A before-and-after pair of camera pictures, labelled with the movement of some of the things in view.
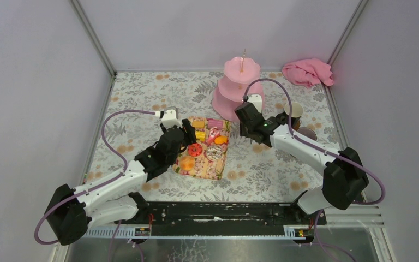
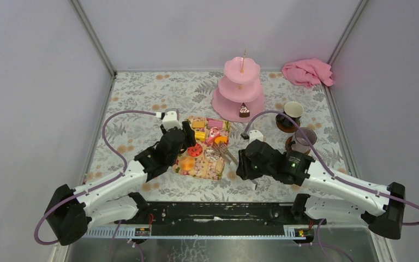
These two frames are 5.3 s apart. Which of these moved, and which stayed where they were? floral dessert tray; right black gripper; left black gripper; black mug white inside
Moved: right black gripper
Stayed: black mug white inside; left black gripper; floral dessert tray
